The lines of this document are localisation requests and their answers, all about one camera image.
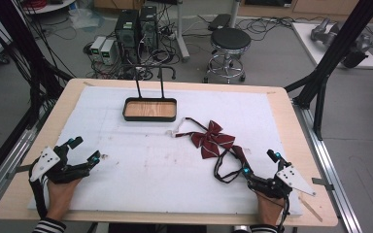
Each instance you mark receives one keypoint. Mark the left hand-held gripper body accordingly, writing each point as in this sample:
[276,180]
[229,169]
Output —
[44,163]

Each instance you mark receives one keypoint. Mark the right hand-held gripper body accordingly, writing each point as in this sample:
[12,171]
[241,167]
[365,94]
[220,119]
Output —
[294,182]

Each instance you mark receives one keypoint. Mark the dark red striped bow tie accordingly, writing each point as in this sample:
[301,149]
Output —
[209,139]

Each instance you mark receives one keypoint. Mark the black rack with wooden base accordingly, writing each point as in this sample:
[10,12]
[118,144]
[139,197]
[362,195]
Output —
[150,110]

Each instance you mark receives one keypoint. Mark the person's right hand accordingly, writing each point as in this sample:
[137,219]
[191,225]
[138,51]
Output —
[268,208]

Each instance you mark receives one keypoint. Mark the person's left hand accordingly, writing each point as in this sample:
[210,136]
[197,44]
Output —
[61,197]

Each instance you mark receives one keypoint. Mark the thin wooden stick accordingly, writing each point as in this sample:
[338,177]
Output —
[311,209]

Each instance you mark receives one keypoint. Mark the white foam mat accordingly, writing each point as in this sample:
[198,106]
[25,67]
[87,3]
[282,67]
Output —
[142,184]

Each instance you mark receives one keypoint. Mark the white power supply box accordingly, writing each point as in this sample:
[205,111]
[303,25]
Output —
[97,47]
[108,51]

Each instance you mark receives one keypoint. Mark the white floor board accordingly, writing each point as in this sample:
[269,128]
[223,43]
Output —
[307,42]

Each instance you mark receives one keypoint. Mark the black computer tower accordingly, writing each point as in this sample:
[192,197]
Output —
[127,32]
[149,27]

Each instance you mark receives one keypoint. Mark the clear plastic bag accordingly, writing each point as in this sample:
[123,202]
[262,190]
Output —
[85,18]

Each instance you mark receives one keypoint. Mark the black round stool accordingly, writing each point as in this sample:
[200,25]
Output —
[230,39]

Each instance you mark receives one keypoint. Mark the round white table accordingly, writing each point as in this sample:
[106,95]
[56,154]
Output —
[50,6]

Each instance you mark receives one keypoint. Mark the black foot pedal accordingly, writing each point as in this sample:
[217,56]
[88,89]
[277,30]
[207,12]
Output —
[219,22]

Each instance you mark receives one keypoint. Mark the white stand leg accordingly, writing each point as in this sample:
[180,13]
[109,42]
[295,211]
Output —
[182,35]

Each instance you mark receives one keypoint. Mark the grey metal bracket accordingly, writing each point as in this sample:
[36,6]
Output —
[19,169]
[322,183]

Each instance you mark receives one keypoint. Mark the aluminium rail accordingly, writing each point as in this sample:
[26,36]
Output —
[0,181]
[328,168]

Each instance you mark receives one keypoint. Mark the black metal frame post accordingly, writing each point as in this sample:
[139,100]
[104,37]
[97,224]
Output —
[340,45]
[22,48]

